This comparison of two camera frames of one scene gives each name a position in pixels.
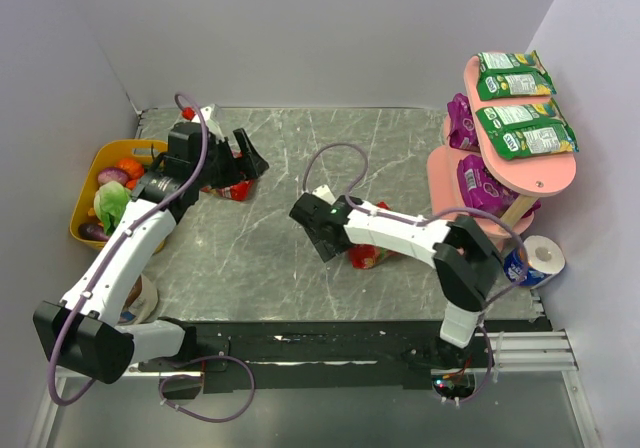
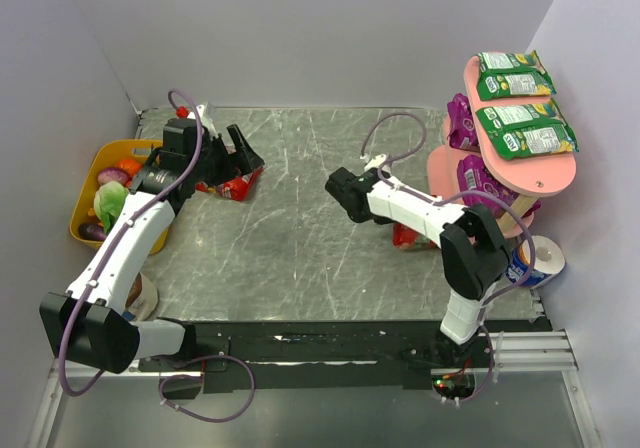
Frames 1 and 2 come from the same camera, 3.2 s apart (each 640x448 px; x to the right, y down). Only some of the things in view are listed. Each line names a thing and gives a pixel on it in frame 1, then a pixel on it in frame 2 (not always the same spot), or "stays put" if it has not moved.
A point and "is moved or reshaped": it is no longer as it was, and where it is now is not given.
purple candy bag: [478, 191] stays put
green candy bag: [503, 75] stays put
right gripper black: [323, 243] to [338, 188]
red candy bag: [365, 256] is moved or reshaped
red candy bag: [239, 191] stays put
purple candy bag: [463, 128] stays put
